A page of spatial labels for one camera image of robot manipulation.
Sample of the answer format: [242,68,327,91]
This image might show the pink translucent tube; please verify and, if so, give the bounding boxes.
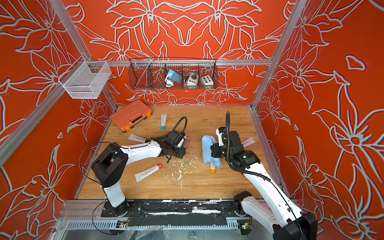
[183,137,191,149]

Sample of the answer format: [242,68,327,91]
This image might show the blue microfiber cloth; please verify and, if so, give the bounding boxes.
[202,135,221,170]

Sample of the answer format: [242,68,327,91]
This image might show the green cap toothpaste tube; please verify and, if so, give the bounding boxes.
[161,114,167,130]

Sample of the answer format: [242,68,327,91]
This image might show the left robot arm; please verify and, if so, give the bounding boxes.
[91,116,188,217]

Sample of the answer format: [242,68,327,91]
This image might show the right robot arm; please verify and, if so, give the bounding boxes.
[210,113,318,240]

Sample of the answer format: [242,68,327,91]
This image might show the orange cap toothpaste tube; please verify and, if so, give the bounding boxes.
[210,161,216,175]

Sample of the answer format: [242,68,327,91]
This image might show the black cap white tube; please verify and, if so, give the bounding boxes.
[128,134,150,144]

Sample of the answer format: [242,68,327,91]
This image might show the pink cap toothpaste tube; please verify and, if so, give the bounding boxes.
[135,164,163,183]

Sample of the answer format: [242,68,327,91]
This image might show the orange tool case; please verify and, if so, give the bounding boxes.
[110,100,153,133]

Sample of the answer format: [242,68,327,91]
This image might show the white button box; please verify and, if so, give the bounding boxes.
[201,76,214,89]

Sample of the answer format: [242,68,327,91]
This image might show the white round dial device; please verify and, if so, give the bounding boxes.
[184,72,199,88]

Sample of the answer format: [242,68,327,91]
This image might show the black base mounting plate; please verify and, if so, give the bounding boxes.
[101,199,252,229]

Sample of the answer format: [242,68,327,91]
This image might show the teal white charger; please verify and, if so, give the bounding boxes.
[165,70,183,88]

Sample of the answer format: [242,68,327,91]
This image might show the clear plastic bin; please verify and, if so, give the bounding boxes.
[59,62,112,100]

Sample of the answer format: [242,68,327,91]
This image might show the black wire basket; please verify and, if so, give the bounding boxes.
[129,58,219,90]

